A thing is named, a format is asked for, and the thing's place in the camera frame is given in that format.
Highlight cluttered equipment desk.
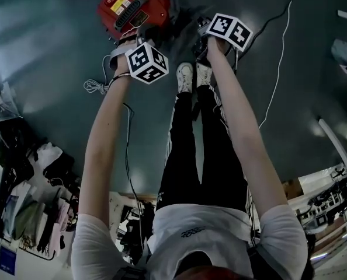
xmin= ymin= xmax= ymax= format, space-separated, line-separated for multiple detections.
xmin=281 ymin=162 xmax=347 ymax=246

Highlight black floor cable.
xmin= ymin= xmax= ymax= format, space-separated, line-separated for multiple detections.
xmin=233 ymin=0 xmax=293 ymax=71

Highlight grey fabric bag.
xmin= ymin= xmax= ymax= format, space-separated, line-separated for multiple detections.
xmin=330 ymin=38 xmax=347 ymax=78

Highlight coiled white cable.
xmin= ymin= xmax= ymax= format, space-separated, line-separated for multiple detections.
xmin=83 ymin=54 xmax=111 ymax=95

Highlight person's right forearm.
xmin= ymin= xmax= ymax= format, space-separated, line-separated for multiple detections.
xmin=204 ymin=36 xmax=289 ymax=217

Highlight person's left forearm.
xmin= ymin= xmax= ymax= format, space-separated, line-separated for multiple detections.
xmin=78 ymin=67 xmax=134 ymax=219

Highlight person's white t-shirt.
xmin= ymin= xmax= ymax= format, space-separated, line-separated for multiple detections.
xmin=70 ymin=204 xmax=309 ymax=280

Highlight pile of bags and clothes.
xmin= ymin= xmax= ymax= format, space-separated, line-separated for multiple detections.
xmin=0 ymin=121 xmax=82 ymax=259

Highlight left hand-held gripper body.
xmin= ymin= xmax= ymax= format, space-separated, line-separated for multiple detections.
xmin=108 ymin=29 xmax=170 ymax=86

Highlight long white cable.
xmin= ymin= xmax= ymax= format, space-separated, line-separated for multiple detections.
xmin=258 ymin=0 xmax=294 ymax=130

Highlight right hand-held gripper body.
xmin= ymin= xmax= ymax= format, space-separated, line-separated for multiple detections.
xmin=192 ymin=13 xmax=254 ymax=64

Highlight blue booklet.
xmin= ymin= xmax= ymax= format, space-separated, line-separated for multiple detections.
xmin=0 ymin=244 xmax=18 ymax=277

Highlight person's white shoe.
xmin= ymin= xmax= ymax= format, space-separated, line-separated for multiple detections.
xmin=195 ymin=62 xmax=213 ymax=88
xmin=175 ymin=62 xmax=195 ymax=95

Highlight red vacuum cleaner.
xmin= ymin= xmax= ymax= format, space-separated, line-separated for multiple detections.
xmin=96 ymin=0 xmax=181 ymax=41

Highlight white metal frame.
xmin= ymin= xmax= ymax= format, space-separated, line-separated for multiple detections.
xmin=317 ymin=115 xmax=347 ymax=170

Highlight person's white right shoe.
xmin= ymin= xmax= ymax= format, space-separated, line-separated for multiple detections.
xmin=195 ymin=62 xmax=213 ymax=88

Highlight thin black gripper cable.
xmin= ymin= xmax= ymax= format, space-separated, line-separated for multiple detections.
xmin=122 ymin=101 xmax=147 ymax=218

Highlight person's white left shoe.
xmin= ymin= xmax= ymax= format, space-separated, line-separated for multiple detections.
xmin=175 ymin=62 xmax=195 ymax=95

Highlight person's black striped trousers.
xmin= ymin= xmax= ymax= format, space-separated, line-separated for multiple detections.
xmin=155 ymin=83 xmax=249 ymax=214

